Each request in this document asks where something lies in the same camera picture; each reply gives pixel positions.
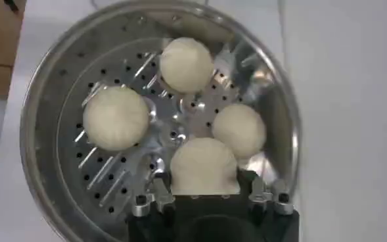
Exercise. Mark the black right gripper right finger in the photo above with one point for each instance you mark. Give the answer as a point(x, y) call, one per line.
point(262, 195)

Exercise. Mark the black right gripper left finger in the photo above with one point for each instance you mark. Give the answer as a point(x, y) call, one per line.
point(153, 197)

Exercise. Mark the white steamed bun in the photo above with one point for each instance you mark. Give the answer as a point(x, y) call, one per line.
point(116, 118)
point(240, 130)
point(203, 167)
point(186, 64)

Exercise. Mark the perforated steel steamer basket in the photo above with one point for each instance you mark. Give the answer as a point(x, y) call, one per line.
point(81, 171)

